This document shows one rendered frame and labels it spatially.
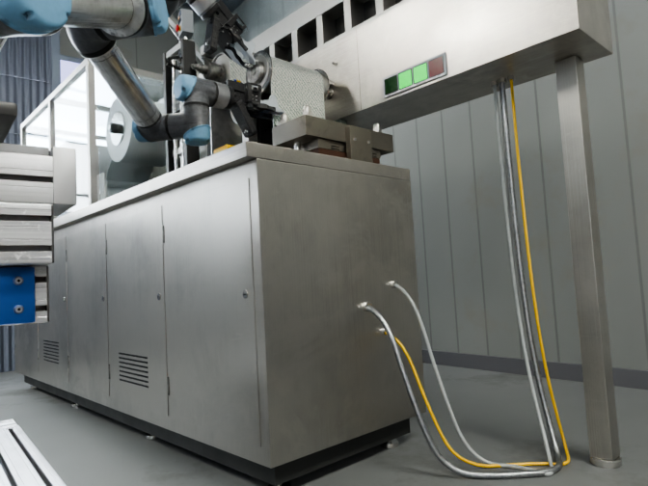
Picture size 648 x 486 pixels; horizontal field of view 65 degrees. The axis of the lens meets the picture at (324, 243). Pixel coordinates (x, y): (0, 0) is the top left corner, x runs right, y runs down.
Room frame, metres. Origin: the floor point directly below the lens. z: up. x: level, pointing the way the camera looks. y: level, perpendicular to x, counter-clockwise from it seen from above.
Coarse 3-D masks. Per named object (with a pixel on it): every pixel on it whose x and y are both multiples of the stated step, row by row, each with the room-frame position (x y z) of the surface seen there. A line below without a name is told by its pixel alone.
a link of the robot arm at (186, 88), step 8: (176, 80) 1.41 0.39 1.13; (184, 80) 1.39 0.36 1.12; (192, 80) 1.40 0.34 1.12; (200, 80) 1.42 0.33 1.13; (208, 80) 1.45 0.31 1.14; (176, 88) 1.41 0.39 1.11; (184, 88) 1.39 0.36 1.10; (192, 88) 1.40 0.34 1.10; (200, 88) 1.41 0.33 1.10; (208, 88) 1.43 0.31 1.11; (216, 88) 1.45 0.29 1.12; (176, 96) 1.41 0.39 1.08; (184, 96) 1.40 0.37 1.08; (192, 96) 1.41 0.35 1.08; (200, 96) 1.41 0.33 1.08; (208, 96) 1.44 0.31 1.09; (216, 96) 1.46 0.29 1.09; (208, 104) 1.44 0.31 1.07
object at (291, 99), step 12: (276, 84) 1.65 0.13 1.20; (276, 96) 1.64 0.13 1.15; (288, 96) 1.68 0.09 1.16; (300, 96) 1.72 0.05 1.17; (312, 96) 1.76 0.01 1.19; (288, 108) 1.68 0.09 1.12; (300, 108) 1.72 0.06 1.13; (312, 108) 1.76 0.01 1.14; (324, 108) 1.79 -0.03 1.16; (276, 120) 1.64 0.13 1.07
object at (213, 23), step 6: (210, 18) 1.56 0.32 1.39; (216, 18) 1.56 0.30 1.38; (210, 24) 1.56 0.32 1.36; (216, 24) 1.55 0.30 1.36; (210, 30) 1.55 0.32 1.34; (216, 30) 1.56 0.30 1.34; (210, 36) 1.55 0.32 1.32; (216, 36) 1.56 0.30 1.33; (204, 42) 1.56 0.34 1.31; (210, 42) 1.54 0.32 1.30; (216, 42) 1.56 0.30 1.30; (204, 48) 1.56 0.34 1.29; (210, 48) 1.55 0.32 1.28; (216, 48) 1.56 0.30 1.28; (210, 54) 1.58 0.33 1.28
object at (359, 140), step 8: (352, 128) 1.57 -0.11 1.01; (360, 128) 1.60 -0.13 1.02; (352, 136) 1.57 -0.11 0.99; (360, 136) 1.59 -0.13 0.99; (368, 136) 1.62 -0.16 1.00; (352, 144) 1.57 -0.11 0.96; (360, 144) 1.59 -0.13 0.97; (368, 144) 1.62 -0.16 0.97; (352, 152) 1.57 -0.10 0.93; (360, 152) 1.59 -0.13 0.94; (368, 152) 1.62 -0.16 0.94; (360, 160) 1.59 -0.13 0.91; (368, 160) 1.62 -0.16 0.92
